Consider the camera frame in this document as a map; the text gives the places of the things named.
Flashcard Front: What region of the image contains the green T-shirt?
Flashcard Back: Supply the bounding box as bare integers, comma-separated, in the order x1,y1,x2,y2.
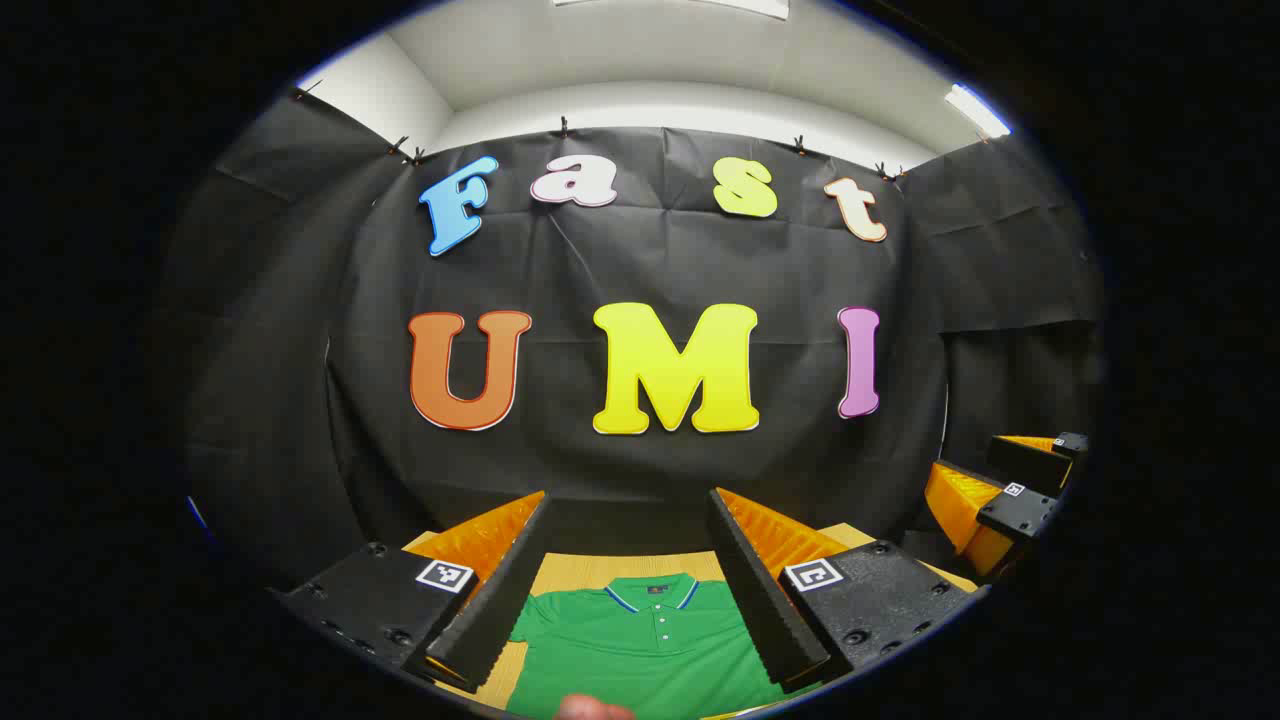
505,573,816,720

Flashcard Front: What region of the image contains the black backdrop cloth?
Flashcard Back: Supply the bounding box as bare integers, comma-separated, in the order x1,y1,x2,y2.
185,90,1106,601

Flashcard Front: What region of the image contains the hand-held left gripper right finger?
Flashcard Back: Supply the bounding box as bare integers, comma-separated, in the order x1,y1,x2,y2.
706,487,988,696

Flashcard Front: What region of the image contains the ceiling light panel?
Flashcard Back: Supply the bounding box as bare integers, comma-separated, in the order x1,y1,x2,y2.
553,0,791,21
945,83,1013,139

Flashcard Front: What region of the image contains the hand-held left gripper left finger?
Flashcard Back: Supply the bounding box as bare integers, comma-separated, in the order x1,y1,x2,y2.
270,489,554,696

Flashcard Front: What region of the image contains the row of black cloth clips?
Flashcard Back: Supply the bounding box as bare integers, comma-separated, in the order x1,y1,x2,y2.
290,80,906,183

